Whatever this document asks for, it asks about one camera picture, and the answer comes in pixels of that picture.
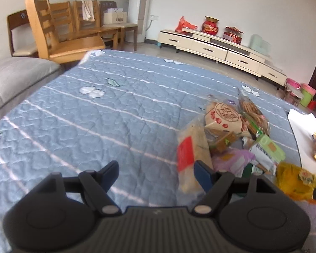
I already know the light green snack packet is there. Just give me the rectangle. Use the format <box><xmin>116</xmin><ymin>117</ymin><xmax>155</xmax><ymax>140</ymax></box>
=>
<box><xmin>242</xmin><ymin>134</ymin><xmax>286</xmax><ymax>176</ymax></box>

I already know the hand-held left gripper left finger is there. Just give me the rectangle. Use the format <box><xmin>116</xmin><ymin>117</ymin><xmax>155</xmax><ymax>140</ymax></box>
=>
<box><xmin>35</xmin><ymin>160</ymin><xmax>122</xmax><ymax>216</ymax></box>

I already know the clear brown cracker packet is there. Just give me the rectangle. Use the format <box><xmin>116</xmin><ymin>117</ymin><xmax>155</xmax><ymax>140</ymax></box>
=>
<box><xmin>237</xmin><ymin>87</ymin><xmax>271</xmax><ymax>136</ymax></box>

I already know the white towel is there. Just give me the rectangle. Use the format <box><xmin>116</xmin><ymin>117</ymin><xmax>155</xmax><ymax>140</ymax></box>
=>
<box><xmin>81</xmin><ymin>0</ymin><xmax>95</xmax><ymax>22</ymax></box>

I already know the rice cracker packet red label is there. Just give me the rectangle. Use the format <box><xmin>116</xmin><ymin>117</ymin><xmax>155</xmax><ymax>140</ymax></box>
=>
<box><xmin>177</xmin><ymin>114</ymin><xmax>214</xmax><ymax>194</ymax></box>

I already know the red plastic bag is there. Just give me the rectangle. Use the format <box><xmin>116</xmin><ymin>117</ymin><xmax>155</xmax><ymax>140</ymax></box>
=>
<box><xmin>175</xmin><ymin>16</ymin><xmax>198</xmax><ymax>33</ymax></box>

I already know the red round jar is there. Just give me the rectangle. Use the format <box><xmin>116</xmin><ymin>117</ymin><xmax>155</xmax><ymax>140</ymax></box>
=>
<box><xmin>201</xmin><ymin>16</ymin><xmax>220</xmax><ymax>35</ymax></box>

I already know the red pavilion gift box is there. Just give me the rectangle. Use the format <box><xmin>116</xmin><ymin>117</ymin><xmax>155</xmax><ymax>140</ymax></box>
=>
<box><xmin>223</xmin><ymin>26</ymin><xmax>244</xmax><ymax>45</ymax></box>

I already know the dark wooden chair cream seat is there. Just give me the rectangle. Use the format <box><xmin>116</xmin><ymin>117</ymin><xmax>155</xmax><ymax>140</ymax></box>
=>
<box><xmin>99</xmin><ymin>0</ymin><xmax>139</xmax><ymax>52</ymax></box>

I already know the mint green kitchen appliance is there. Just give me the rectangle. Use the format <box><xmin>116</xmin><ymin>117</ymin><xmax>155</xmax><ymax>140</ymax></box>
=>
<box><xmin>250</xmin><ymin>34</ymin><xmax>271</xmax><ymax>56</ymax></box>

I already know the white standing air conditioner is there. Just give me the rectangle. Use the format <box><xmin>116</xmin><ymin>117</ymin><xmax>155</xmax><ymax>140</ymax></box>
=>
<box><xmin>129</xmin><ymin>0</ymin><xmax>152</xmax><ymax>44</ymax></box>

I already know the small dark green packet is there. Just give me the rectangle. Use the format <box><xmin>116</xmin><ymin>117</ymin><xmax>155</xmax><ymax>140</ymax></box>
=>
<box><xmin>242</xmin><ymin>163</ymin><xmax>265</xmax><ymax>177</ymax></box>

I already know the brown cake packet green label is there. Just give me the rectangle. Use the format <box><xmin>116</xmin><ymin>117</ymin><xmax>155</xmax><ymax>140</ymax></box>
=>
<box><xmin>208</xmin><ymin>131</ymin><xmax>241</xmax><ymax>154</ymax></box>

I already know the grey sofa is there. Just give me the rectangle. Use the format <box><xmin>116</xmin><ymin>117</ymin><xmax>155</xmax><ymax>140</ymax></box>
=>
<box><xmin>0</xmin><ymin>57</ymin><xmax>62</xmax><ymax>119</ymax></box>

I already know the cream TV cabinet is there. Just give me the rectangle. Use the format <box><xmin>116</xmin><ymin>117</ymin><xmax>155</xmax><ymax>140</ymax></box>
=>
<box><xmin>158</xmin><ymin>27</ymin><xmax>288</xmax><ymax>86</ymax></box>

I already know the green plastic bucket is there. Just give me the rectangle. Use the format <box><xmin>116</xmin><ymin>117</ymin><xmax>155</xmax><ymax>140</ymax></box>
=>
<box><xmin>300</xmin><ymin>87</ymin><xmax>315</xmax><ymax>108</ymax></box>

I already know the yellow snack packet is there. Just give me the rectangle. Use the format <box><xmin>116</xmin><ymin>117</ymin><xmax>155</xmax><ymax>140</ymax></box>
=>
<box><xmin>275</xmin><ymin>162</ymin><xmax>316</xmax><ymax>201</ymax></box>

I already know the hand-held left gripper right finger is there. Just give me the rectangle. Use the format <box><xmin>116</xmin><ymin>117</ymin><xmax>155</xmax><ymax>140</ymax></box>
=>
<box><xmin>192</xmin><ymin>160</ymin><xmax>278</xmax><ymax>216</ymax></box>

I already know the dark wooden chair white cushion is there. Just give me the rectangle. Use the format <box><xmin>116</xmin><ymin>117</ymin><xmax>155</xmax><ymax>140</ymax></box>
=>
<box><xmin>7</xmin><ymin>9</ymin><xmax>39</xmax><ymax>58</ymax></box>

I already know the white gift bag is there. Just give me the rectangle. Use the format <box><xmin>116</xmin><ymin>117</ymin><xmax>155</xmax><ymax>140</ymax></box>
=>
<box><xmin>103</xmin><ymin>8</ymin><xmax>127</xmax><ymax>25</ymax></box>

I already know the pink basin on bucket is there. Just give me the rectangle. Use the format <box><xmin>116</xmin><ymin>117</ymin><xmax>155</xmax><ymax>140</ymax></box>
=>
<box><xmin>300</xmin><ymin>83</ymin><xmax>316</xmax><ymax>95</ymax></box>

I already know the beige round-print snack packet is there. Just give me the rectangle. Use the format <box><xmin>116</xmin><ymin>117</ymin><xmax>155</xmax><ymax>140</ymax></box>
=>
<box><xmin>204</xmin><ymin>101</ymin><xmax>252</xmax><ymax>137</ymax></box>

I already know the small wooden stool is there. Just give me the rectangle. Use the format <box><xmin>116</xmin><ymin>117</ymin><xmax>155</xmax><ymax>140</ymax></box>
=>
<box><xmin>284</xmin><ymin>84</ymin><xmax>302</xmax><ymax>106</ymax></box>

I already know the purple snack packet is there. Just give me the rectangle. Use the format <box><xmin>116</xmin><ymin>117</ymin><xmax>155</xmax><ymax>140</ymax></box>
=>
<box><xmin>212</xmin><ymin>148</ymin><xmax>254</xmax><ymax>178</ymax></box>

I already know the white cardboard box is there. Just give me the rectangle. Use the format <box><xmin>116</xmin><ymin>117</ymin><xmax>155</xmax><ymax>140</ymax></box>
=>
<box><xmin>287</xmin><ymin>109</ymin><xmax>316</xmax><ymax>170</ymax></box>

